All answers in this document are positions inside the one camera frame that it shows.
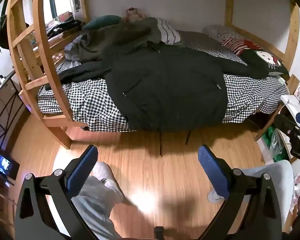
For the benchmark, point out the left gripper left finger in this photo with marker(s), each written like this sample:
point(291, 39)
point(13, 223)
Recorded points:
point(33, 218)

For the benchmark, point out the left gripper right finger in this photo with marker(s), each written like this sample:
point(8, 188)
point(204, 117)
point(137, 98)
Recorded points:
point(245, 197)

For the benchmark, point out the black large jacket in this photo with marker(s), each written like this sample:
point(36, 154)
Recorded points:
point(159, 87)

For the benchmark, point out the dark clothes pile on desk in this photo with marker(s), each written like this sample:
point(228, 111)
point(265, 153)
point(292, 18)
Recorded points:
point(68, 24)

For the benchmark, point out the grey trouser right leg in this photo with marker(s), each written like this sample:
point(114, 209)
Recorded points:
point(265, 184)

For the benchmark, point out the grey trouser leg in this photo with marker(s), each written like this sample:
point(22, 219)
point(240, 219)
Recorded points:
point(265, 184)
point(99, 194)

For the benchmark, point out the white side table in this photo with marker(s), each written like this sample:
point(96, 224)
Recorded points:
point(292, 105)

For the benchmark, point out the grey trouser left leg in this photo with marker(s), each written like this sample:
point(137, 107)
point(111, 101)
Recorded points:
point(99, 194)

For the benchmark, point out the glowing computer case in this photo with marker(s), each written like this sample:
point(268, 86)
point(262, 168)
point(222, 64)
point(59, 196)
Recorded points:
point(8, 166)

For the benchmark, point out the black hello kitty cushion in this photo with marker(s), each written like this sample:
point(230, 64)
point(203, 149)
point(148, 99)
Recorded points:
point(262, 64)

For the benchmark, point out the red white striped cushion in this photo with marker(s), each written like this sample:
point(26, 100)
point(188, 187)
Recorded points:
point(238, 46)

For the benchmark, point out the black metal shelf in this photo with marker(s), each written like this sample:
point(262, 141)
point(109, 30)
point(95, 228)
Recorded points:
point(11, 108)

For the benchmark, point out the black white gingham bedsheet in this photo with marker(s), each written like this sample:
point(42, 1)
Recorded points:
point(91, 104)

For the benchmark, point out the white floral pillow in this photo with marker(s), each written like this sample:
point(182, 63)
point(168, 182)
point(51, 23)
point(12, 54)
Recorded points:
point(220, 32)

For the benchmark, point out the grey white striped pillow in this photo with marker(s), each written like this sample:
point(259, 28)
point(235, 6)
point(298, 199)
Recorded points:
point(168, 34)

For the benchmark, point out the wooden desk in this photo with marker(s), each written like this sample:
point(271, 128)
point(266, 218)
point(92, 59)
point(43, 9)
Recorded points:
point(28, 48)

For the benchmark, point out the olive green coat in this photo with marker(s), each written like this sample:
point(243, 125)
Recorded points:
point(96, 45)

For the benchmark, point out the pink plush bear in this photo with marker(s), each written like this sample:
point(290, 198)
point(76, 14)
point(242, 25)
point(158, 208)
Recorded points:
point(133, 15)

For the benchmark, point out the teal pillow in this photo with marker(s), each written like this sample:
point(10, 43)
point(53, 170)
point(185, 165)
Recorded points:
point(102, 21)

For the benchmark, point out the wooden bunk bed frame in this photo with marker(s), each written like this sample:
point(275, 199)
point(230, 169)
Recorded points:
point(23, 13)

